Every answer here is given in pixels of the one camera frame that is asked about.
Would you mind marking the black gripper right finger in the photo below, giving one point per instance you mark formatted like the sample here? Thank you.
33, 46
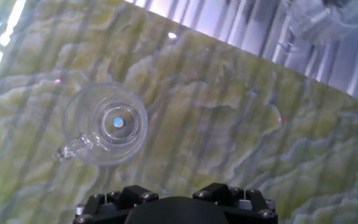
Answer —
244, 202

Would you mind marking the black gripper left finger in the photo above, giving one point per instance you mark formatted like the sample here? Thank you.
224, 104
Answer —
110, 202

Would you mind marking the green marble pattern mat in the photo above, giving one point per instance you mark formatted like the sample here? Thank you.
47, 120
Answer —
197, 124

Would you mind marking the clear plastic beaker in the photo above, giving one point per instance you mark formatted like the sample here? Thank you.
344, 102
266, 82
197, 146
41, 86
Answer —
325, 21

